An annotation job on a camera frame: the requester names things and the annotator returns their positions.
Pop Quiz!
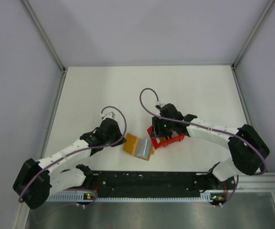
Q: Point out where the grey slotted cable duct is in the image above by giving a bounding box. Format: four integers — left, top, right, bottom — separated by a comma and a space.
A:
46, 192, 224, 203

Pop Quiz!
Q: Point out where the purple cable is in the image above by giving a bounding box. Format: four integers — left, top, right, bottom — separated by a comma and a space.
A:
18, 106, 127, 210
139, 88, 268, 207

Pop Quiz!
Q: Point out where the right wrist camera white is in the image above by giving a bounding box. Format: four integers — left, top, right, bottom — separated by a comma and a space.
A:
155, 100, 165, 110

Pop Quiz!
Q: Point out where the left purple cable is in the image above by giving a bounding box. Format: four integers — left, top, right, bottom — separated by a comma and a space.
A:
18, 106, 127, 210

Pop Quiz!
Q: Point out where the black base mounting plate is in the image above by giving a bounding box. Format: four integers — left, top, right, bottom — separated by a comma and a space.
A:
80, 171, 235, 198

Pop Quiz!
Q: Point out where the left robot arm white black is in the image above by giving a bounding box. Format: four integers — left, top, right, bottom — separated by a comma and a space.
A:
13, 118, 125, 209

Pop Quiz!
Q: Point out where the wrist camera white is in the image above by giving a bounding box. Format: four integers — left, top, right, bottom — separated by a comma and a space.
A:
155, 100, 165, 110
101, 112, 116, 120

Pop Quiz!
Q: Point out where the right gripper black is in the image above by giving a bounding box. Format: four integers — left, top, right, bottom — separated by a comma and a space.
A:
151, 115, 175, 138

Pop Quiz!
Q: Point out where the yellow leather card holder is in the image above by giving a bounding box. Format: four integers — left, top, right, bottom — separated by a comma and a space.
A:
123, 133, 154, 161

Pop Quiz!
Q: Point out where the red plastic card bin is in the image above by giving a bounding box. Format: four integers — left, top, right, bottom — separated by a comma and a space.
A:
147, 126, 185, 150

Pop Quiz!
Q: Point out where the aluminium frame rail front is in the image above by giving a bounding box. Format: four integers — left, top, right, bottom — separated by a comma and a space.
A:
236, 173, 275, 193

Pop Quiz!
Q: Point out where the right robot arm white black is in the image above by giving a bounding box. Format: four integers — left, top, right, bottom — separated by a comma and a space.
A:
152, 103, 270, 189

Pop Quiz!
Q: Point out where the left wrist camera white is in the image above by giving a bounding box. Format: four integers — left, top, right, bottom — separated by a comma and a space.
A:
101, 112, 116, 120

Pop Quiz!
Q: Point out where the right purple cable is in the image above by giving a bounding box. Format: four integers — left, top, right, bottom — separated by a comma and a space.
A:
139, 88, 268, 207

